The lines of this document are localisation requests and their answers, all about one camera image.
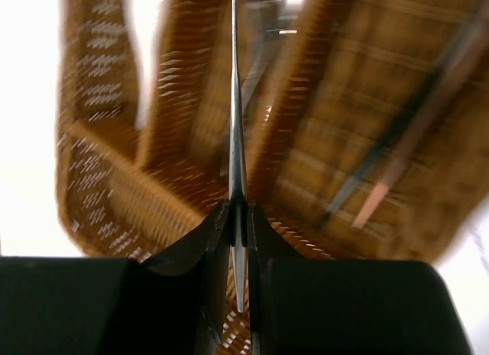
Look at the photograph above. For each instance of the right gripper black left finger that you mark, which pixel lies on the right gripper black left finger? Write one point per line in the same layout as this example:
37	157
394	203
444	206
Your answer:
194	270

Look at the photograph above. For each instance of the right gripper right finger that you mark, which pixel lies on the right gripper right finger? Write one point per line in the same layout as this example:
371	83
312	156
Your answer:
281	301

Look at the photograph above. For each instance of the silver knife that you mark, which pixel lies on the silver knife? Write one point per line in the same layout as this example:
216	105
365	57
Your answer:
237	172

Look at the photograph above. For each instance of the copper brown knife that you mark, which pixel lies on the copper brown knife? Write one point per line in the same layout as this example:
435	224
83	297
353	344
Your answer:
395	168

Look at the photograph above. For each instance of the black knife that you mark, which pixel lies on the black knife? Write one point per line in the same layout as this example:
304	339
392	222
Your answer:
451	70

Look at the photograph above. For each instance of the white spoon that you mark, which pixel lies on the white spoon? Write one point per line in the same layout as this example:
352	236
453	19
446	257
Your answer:
144	18

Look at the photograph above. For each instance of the brown wicker divided tray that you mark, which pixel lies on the brown wicker divided tray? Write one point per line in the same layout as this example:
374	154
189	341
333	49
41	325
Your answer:
331	91

